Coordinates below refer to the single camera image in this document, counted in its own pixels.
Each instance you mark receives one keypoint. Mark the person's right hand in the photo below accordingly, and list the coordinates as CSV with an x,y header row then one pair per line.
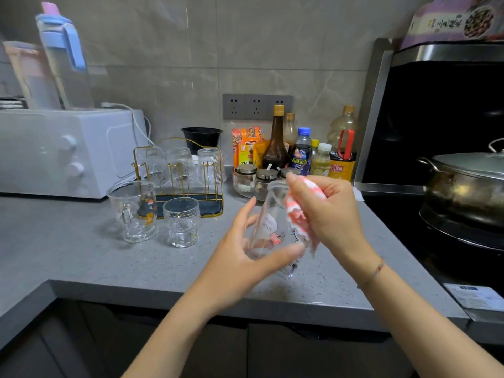
x,y
338,220

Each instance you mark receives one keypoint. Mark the person's left hand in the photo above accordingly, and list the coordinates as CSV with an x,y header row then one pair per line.
x,y
232,271

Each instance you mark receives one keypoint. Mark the pink striped cloth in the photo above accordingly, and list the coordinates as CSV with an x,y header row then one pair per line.
x,y
297,214

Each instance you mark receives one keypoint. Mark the cartoon cat print glass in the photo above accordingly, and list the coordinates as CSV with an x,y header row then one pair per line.
x,y
267,224

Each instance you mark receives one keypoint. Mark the short textured glass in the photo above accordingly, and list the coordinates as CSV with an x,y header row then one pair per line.
x,y
181,226

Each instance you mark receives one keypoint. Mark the small ribbed clear glass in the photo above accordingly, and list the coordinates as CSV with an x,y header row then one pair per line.
x,y
210,166

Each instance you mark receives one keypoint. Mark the penguin print glass mug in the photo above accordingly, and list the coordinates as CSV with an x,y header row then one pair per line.
x,y
132,214

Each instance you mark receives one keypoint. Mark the embossed ribbed clear glass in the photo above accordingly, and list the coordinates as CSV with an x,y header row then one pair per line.
x,y
180,167

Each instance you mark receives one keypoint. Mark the person's right forearm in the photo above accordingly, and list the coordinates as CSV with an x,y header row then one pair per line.
x,y
433,334

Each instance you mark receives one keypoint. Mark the white paper towel sheet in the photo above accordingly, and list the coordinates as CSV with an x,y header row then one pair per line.
x,y
358,192

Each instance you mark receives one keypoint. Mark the yellow liquid bottle white cap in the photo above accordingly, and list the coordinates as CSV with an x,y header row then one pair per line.
x,y
322,161

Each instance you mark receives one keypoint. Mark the glass spice jar steel lid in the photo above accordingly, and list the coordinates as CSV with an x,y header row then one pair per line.
x,y
267,175
287,171
246,170

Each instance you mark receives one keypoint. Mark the dark bottle blue cap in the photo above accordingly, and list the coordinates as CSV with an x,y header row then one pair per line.
x,y
302,153

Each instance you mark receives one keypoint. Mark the small bottle yellow cap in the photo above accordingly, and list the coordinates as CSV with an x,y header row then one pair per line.
x,y
315,144

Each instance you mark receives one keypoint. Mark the clear round condiment tray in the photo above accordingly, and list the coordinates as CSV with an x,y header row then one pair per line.
x,y
246,190

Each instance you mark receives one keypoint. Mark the dark brown glass bottle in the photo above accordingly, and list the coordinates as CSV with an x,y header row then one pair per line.
x,y
276,151

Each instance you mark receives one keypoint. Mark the clear bottle brown cap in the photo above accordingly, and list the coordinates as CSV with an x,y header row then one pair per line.
x,y
290,130

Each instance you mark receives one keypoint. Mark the yellow seasoning pouch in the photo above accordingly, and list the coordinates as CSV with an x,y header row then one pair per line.
x,y
260,152

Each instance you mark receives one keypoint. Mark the orange seasoning packet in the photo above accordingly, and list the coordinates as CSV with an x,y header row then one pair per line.
x,y
246,147

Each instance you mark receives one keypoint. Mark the stainless steel pot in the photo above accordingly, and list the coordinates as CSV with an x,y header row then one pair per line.
x,y
464,196

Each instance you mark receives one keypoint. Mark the black plastic bowl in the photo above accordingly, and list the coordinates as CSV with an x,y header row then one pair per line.
x,y
201,138

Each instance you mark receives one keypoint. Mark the steel pot lid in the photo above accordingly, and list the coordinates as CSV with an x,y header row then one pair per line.
x,y
472,163

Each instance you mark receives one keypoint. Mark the white label sticker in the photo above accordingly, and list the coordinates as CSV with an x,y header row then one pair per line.
x,y
474,297

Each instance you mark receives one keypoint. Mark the white microwave oven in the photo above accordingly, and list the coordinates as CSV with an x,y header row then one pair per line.
x,y
67,153

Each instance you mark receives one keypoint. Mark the purple food packet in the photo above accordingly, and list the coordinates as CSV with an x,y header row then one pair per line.
x,y
449,23

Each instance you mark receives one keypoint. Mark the clear jug blue lid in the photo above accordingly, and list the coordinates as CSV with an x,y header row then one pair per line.
x,y
67,78

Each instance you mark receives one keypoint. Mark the clear container pink lid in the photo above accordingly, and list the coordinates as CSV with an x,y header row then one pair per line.
x,y
31,80

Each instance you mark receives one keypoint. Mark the stack of flat coasters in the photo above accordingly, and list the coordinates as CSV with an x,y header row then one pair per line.
x,y
12,103

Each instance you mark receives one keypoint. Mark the grey wall socket panel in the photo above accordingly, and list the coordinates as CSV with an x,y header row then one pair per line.
x,y
257,107

